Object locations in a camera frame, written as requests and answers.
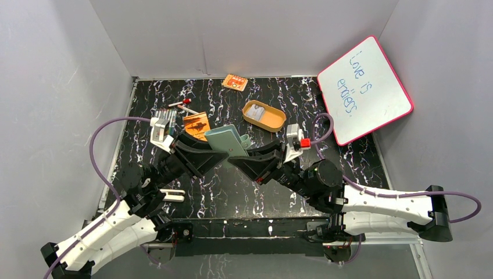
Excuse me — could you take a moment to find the tan oval tray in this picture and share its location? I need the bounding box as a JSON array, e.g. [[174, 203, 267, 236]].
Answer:
[[242, 100, 287, 133]]

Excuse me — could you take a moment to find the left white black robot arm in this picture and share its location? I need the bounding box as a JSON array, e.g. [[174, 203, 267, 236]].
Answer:
[[41, 128, 228, 278]]

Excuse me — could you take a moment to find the mint green card holder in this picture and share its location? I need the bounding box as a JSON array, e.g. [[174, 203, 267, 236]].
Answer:
[[204, 124, 252, 156]]

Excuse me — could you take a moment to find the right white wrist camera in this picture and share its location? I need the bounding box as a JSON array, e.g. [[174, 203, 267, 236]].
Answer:
[[284, 123, 311, 163]]

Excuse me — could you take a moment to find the red capped marker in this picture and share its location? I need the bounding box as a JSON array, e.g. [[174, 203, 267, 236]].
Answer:
[[167, 98, 191, 108]]

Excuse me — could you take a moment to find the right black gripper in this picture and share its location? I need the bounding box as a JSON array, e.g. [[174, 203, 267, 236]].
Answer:
[[229, 138, 315, 198]]

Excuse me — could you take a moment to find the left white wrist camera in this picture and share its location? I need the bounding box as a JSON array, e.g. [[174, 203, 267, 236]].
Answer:
[[150, 117, 176, 153]]

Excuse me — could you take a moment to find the white marker pen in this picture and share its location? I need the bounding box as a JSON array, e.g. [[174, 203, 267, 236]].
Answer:
[[177, 105, 199, 115]]

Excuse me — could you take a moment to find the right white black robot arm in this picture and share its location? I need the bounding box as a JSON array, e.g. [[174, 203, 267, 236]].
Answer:
[[228, 139, 453, 242]]

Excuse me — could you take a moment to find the black aluminium base frame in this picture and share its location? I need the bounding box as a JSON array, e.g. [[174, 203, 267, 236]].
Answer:
[[142, 217, 415, 264]]

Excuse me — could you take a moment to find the white eraser block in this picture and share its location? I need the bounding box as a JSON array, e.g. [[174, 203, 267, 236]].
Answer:
[[160, 189, 185, 202]]

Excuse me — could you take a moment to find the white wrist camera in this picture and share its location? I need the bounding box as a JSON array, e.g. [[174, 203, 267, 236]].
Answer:
[[150, 117, 176, 153], [284, 123, 311, 163]]

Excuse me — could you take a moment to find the pack of coloured markers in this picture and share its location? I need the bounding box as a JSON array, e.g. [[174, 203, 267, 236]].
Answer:
[[153, 109, 178, 135]]

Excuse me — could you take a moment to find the pink framed whiteboard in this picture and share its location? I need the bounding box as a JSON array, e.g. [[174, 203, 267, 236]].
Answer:
[[317, 35, 414, 146]]

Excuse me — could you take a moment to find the orange paperback book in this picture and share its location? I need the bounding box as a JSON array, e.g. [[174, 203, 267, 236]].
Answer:
[[183, 112, 211, 141]]

